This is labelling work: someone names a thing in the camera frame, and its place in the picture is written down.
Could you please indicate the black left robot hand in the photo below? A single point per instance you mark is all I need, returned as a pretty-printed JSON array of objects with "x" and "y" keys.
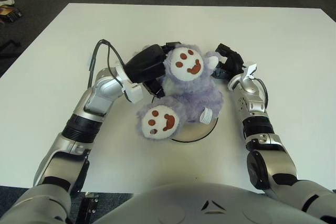
[{"x": 145, "y": 64}]

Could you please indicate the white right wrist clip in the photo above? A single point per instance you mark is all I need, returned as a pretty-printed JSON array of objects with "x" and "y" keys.
[{"x": 249, "y": 71}]

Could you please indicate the black object on floor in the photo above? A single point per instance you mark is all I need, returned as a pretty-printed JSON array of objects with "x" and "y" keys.
[{"x": 9, "y": 47}]

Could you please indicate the purple plush bunny doll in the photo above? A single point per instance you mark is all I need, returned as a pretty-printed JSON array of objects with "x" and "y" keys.
[{"x": 194, "y": 95}]

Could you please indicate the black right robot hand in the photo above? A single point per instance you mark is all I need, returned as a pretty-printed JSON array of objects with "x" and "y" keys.
[{"x": 235, "y": 62}]

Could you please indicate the white plate black rim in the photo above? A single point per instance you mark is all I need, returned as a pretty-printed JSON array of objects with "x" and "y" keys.
[{"x": 191, "y": 133}]

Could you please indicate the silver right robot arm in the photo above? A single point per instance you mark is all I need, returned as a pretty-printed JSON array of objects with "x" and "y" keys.
[{"x": 252, "y": 103}]

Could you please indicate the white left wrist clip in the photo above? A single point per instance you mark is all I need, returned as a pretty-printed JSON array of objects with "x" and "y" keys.
[{"x": 134, "y": 93}]

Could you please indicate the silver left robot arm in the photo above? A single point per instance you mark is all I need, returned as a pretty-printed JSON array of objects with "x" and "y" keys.
[{"x": 99, "y": 98}]

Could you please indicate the black bracket under torso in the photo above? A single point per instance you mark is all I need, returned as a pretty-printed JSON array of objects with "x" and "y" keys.
[{"x": 89, "y": 208}]

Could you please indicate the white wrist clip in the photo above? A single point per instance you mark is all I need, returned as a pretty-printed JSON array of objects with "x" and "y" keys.
[
  {"x": 249, "y": 71},
  {"x": 134, "y": 93}
]

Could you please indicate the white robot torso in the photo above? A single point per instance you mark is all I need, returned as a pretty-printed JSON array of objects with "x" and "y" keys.
[{"x": 197, "y": 203}]

